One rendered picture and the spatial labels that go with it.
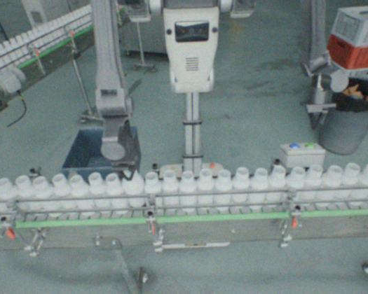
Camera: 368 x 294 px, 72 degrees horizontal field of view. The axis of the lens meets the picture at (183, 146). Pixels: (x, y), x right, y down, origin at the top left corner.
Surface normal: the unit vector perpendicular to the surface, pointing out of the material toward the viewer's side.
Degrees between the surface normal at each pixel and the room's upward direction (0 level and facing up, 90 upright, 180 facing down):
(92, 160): 0
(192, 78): 90
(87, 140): 90
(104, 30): 60
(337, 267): 0
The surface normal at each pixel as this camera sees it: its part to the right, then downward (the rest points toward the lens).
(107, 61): 0.00, 0.20
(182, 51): 0.02, 0.66
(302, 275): -0.04, -0.75
